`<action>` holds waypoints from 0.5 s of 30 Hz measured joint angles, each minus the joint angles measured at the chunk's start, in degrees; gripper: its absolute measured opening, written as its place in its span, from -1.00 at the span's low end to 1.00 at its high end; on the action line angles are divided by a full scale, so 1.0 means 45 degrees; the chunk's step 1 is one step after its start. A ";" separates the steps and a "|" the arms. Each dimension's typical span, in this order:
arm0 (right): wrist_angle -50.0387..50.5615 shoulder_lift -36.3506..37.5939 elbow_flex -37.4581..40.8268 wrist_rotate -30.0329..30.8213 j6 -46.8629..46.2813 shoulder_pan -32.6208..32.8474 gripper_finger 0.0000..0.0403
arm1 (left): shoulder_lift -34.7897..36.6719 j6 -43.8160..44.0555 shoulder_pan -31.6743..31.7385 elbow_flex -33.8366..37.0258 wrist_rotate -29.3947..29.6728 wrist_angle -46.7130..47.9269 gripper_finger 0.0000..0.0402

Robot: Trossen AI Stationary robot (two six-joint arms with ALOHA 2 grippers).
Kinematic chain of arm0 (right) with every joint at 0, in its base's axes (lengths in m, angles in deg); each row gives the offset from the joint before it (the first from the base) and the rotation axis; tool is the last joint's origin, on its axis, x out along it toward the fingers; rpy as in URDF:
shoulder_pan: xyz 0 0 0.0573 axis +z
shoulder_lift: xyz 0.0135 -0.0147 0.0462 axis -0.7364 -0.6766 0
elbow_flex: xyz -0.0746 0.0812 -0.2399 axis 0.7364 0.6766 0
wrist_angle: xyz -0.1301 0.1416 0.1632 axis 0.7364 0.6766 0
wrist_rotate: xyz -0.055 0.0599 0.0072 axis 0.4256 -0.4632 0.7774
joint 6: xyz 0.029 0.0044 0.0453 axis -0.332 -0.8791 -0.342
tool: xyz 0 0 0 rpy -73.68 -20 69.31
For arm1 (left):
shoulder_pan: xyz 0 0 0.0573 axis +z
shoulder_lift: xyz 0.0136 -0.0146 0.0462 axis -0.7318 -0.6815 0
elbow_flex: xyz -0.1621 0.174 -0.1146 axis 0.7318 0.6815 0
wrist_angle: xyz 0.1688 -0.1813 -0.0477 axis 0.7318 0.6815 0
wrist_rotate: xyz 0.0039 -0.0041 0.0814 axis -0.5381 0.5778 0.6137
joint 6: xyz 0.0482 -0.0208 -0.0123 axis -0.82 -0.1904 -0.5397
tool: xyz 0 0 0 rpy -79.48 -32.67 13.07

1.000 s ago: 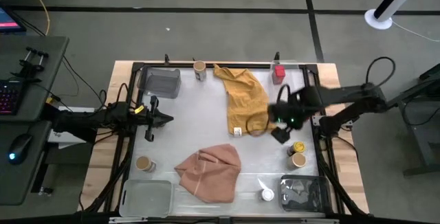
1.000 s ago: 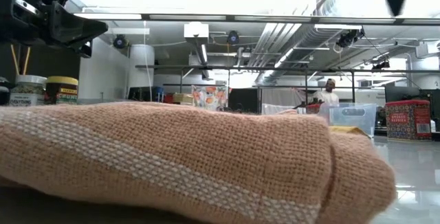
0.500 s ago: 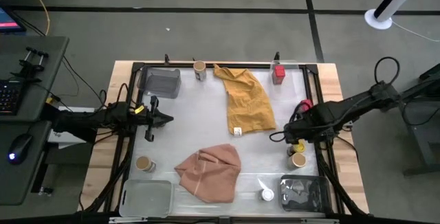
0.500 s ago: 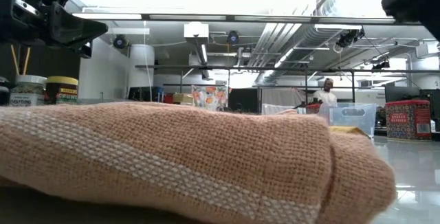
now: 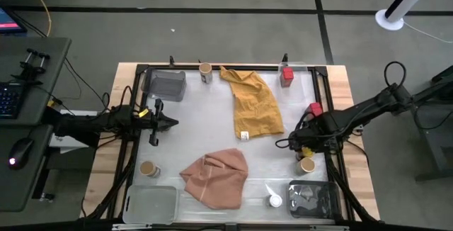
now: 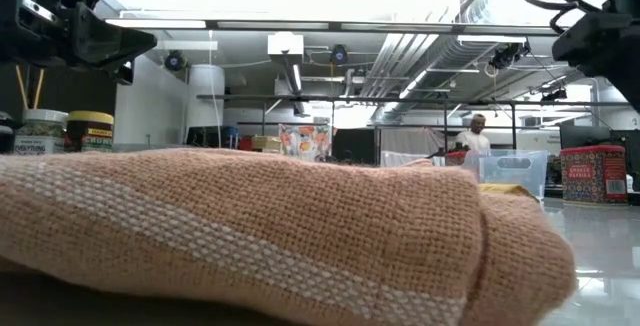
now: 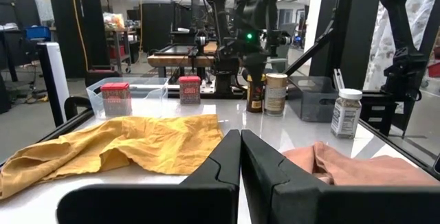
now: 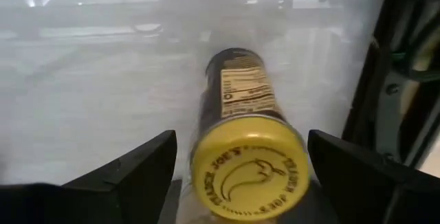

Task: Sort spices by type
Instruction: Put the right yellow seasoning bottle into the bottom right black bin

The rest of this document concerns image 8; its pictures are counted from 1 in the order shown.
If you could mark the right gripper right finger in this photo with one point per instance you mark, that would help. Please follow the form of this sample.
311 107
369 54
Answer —
378 189

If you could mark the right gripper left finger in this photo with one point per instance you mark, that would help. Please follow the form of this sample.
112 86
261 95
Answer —
103 200

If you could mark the yellow-lid dark spice tin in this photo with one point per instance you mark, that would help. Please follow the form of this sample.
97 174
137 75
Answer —
247 169

